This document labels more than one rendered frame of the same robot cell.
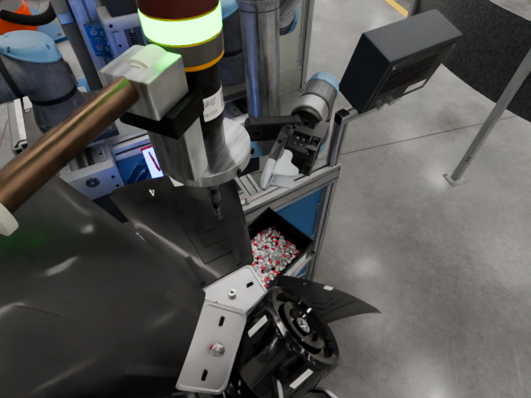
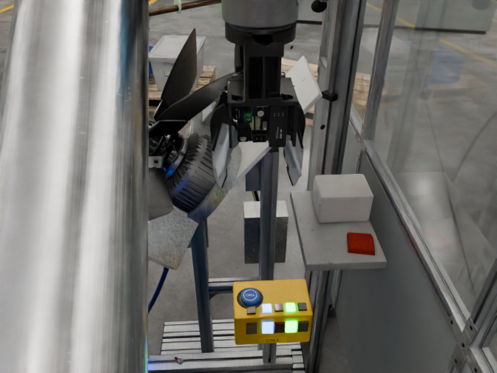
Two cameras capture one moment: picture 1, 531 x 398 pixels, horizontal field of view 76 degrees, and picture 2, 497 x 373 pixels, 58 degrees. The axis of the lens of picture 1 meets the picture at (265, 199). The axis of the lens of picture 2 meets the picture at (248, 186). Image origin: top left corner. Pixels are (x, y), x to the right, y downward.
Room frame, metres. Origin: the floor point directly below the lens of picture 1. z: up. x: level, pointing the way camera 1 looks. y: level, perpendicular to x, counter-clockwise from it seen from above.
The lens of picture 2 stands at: (0.92, 0.75, 1.81)
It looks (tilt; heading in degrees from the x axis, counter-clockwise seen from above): 36 degrees down; 209
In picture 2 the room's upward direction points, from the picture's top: straight up
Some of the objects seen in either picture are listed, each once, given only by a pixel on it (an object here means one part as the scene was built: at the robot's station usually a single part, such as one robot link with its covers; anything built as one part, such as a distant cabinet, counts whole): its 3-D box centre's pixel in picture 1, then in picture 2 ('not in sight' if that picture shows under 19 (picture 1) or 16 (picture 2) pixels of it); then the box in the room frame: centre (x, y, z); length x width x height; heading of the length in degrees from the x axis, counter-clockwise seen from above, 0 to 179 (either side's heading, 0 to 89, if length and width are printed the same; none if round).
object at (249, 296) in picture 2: not in sight; (250, 297); (0.37, 0.45, 1.08); 0.04 x 0.04 x 0.02
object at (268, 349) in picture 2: not in sight; (269, 341); (0.35, 0.49, 0.92); 0.03 x 0.03 x 0.12; 32
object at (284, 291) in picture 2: not in sight; (271, 313); (0.35, 0.49, 1.02); 0.16 x 0.10 x 0.11; 122
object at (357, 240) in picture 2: not in sight; (361, 243); (-0.13, 0.56, 0.87); 0.08 x 0.08 x 0.02; 20
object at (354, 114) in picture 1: (369, 105); not in sight; (0.84, -0.30, 1.04); 0.24 x 0.03 x 0.03; 122
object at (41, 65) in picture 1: (34, 64); not in sight; (0.77, 0.56, 1.20); 0.13 x 0.12 x 0.14; 124
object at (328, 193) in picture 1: (315, 241); not in sight; (0.78, -0.22, 0.39); 0.04 x 0.04 x 0.78; 32
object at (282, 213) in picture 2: not in sight; (264, 232); (-0.17, 0.21, 0.73); 0.15 x 0.09 x 0.22; 122
